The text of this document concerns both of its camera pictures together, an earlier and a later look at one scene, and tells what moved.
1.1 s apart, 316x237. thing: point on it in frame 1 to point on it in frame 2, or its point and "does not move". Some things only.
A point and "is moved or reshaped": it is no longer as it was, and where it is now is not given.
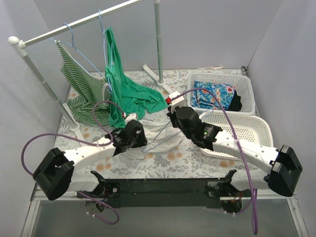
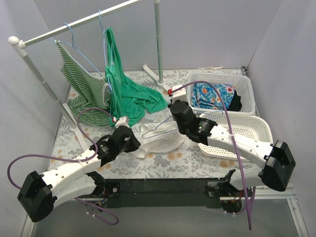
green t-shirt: (126, 98) does not move
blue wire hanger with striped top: (73, 46) does not move
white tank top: (159, 137) is moved or reshaped
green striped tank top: (89, 93) does not move
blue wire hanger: (206, 114) to (177, 130)
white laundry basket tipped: (251, 128) does not move
